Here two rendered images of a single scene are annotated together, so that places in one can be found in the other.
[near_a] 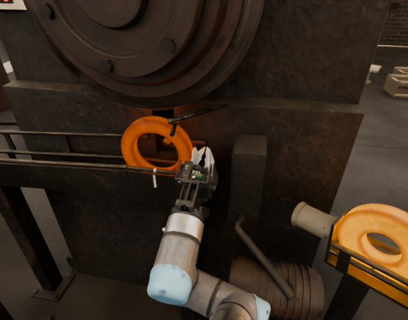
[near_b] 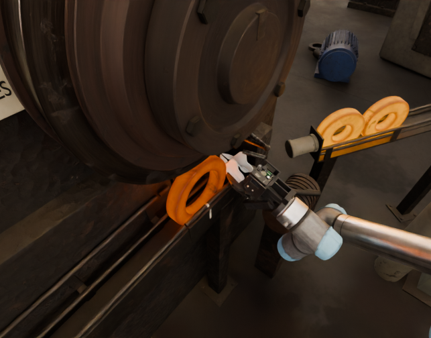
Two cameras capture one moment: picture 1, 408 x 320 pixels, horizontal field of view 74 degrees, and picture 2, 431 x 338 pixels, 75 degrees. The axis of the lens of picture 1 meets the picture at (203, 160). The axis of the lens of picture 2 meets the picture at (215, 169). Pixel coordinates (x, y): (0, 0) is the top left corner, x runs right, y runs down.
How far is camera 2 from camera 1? 0.62 m
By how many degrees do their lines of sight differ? 48
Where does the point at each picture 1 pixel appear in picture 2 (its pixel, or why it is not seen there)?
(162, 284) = (336, 243)
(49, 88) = (27, 241)
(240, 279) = not seen: hidden behind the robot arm
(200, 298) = not seen: hidden behind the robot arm
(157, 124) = (206, 164)
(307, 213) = (299, 144)
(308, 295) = (314, 186)
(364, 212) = (335, 121)
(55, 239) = not seen: outside the picture
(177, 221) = (297, 209)
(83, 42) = (220, 133)
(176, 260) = (324, 226)
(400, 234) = (352, 120)
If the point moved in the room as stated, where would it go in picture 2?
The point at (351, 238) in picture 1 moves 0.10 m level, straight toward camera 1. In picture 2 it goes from (327, 139) to (349, 159)
